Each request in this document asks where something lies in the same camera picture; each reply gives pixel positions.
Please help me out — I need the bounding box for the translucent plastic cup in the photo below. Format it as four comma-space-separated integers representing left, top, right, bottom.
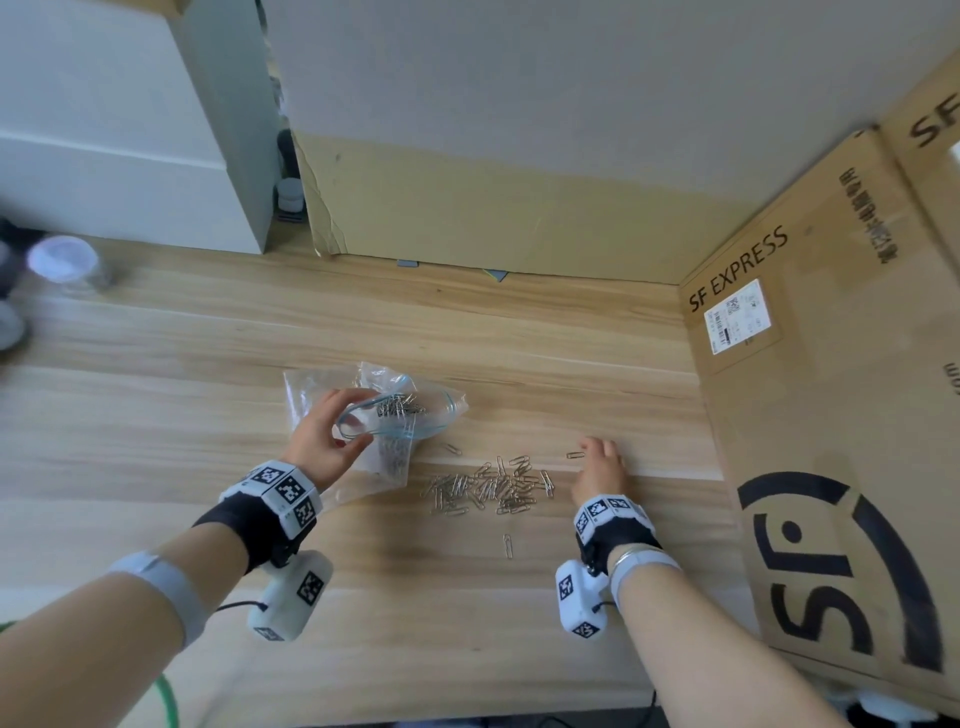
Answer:
26, 234, 115, 295

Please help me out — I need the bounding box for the right wrist marker band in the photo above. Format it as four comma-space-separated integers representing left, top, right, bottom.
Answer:
573, 494, 663, 577

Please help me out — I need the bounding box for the white shipping label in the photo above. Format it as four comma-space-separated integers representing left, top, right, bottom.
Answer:
702, 278, 774, 357

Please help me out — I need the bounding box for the person's left forearm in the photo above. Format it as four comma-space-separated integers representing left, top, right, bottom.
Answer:
0, 521, 250, 728

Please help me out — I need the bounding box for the white cabinet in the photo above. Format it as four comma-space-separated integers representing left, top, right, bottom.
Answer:
0, 0, 290, 256

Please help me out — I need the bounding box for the grey right arm strap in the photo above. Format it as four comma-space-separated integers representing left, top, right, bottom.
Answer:
606, 545, 682, 607

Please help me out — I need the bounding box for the green cable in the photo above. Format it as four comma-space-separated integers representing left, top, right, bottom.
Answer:
0, 621, 182, 728

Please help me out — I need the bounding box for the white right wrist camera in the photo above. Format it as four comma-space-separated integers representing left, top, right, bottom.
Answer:
554, 560, 611, 640

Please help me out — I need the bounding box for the wrist marker band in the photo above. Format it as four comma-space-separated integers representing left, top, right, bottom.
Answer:
573, 494, 663, 577
192, 459, 324, 573

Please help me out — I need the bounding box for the large printed cardboard box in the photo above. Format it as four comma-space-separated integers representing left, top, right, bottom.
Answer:
678, 52, 960, 710

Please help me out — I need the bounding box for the small grey capped bottle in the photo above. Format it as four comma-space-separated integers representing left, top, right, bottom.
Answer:
273, 177, 309, 225

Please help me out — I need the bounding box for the flat clear plastic bag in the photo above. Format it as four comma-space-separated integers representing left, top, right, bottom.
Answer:
282, 366, 391, 513

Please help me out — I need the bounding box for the left wrist marker band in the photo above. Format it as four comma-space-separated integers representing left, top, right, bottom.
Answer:
192, 459, 324, 573

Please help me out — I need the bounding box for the clear zip plastic bag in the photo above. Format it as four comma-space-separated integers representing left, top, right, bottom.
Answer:
333, 362, 470, 485

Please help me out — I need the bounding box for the person's right forearm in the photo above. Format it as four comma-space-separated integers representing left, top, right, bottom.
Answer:
611, 553, 852, 728

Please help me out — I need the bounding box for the person's left hand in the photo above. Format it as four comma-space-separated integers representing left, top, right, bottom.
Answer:
282, 387, 380, 494

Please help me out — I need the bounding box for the grey left arm strap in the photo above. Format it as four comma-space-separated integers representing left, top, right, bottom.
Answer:
107, 551, 213, 648

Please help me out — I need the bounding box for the grey arm strap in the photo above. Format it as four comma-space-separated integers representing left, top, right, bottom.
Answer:
606, 545, 682, 607
107, 551, 213, 648

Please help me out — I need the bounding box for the dark blurred object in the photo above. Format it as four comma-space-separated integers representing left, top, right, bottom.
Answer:
0, 216, 46, 355

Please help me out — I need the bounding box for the brown cardboard back panel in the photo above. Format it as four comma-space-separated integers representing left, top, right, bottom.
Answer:
294, 132, 759, 286

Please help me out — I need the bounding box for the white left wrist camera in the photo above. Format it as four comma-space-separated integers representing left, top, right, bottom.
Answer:
246, 550, 336, 643

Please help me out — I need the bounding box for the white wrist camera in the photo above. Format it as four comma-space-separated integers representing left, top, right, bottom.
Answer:
554, 560, 611, 640
246, 550, 336, 643

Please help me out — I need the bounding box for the person's right hand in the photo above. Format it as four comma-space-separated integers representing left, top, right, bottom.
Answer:
571, 437, 632, 508

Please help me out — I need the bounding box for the pile of silver paper clips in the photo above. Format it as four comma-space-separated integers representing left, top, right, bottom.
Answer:
420, 453, 557, 519

